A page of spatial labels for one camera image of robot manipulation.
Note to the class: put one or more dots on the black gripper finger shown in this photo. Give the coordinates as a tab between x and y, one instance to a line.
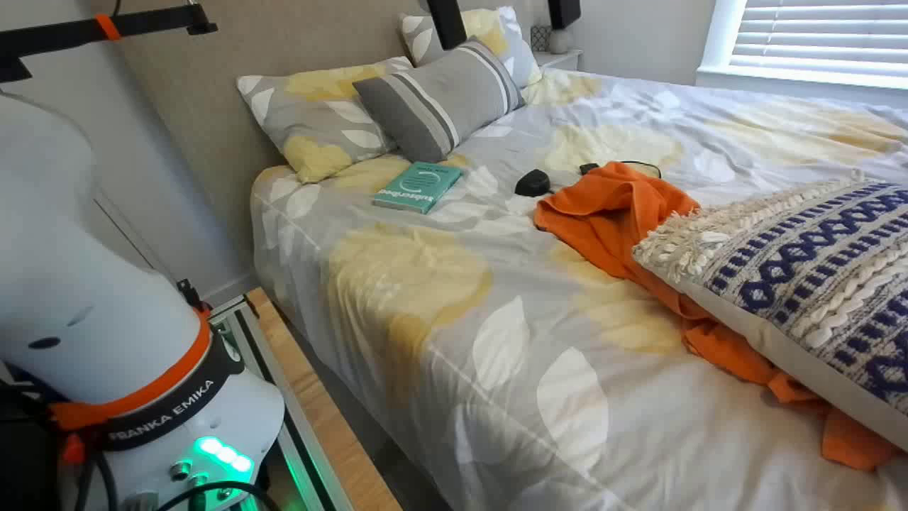
447	20
565	11

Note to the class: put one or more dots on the orange towel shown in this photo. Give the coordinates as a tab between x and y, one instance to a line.
615	222

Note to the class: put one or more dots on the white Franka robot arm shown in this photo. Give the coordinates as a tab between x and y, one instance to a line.
96	284

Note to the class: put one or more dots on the white table lamp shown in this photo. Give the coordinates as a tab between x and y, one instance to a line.
557	40

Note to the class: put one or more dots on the nightstand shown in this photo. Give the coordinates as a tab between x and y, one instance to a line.
562	60

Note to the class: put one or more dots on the grey striped pillow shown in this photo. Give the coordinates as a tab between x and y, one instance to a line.
440	101

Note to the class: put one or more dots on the black remote control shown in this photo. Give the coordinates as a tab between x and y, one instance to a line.
588	169

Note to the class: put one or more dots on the teal book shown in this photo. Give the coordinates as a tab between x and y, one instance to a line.
418	186

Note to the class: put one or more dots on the black rounded charger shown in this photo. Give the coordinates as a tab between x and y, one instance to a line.
534	183

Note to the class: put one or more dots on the grey upholstered headboard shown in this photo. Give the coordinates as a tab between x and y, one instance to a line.
264	37

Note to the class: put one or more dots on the white window blinds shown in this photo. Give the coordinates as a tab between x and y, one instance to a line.
813	37

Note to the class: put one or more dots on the leaf print duvet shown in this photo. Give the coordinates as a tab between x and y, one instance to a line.
493	359

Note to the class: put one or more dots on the blue white patterned pillow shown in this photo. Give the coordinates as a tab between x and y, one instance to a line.
813	274

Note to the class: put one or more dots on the wooden robot platform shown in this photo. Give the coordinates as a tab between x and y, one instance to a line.
314	407

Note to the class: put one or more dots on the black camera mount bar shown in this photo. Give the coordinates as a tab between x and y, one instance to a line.
57	34

